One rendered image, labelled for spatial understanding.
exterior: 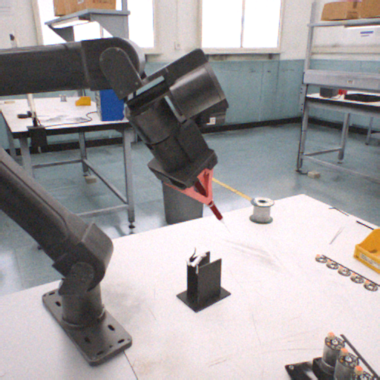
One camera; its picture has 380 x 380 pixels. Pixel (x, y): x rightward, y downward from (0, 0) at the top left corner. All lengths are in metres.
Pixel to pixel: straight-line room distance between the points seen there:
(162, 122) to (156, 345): 0.33
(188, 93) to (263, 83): 5.56
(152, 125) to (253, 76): 5.43
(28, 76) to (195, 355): 0.44
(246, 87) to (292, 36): 1.08
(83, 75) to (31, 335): 0.41
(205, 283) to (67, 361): 0.24
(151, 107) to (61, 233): 0.22
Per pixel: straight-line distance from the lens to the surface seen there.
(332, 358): 0.56
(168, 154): 0.51
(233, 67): 5.66
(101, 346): 0.60
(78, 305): 0.61
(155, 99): 0.48
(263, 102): 6.08
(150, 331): 0.63
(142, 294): 0.71
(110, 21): 2.31
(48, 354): 0.63
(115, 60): 0.46
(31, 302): 0.74
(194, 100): 0.47
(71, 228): 0.56
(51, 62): 0.49
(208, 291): 0.67
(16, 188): 0.55
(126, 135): 2.40
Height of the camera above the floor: 1.17
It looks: 21 degrees down
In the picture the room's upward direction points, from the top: straight up
